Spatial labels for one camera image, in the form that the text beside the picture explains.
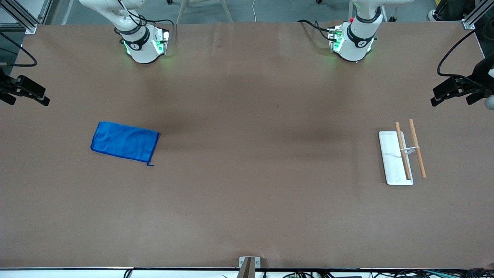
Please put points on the wooden rack rod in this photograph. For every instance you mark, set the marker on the wooden rack rod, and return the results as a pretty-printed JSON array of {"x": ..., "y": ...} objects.
[
  {"x": 417, "y": 150},
  {"x": 403, "y": 152}
]

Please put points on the wooden stand leg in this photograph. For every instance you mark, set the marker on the wooden stand leg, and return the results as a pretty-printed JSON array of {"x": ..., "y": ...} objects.
[
  {"x": 227, "y": 11},
  {"x": 183, "y": 11}
]

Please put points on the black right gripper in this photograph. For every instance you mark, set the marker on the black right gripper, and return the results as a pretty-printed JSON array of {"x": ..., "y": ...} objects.
[{"x": 4, "y": 85}]

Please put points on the aluminium frame post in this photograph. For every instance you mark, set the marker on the aluminium frame post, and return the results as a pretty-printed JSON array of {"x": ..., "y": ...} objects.
[
  {"x": 469, "y": 24},
  {"x": 29, "y": 27}
]

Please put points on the black fabric bag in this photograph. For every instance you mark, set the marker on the black fabric bag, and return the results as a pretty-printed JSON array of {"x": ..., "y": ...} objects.
[{"x": 451, "y": 9}]

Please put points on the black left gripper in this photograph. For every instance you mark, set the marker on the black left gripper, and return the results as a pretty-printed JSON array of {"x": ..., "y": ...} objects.
[{"x": 481, "y": 77}]

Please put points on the blue cloth towel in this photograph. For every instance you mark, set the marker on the blue cloth towel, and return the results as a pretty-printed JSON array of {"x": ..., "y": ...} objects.
[{"x": 125, "y": 142}]

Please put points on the white rack base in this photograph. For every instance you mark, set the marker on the white rack base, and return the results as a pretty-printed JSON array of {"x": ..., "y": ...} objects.
[{"x": 390, "y": 158}]

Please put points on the grey metal table bracket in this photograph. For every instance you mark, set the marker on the grey metal table bracket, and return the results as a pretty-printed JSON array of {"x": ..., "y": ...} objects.
[{"x": 249, "y": 266}]

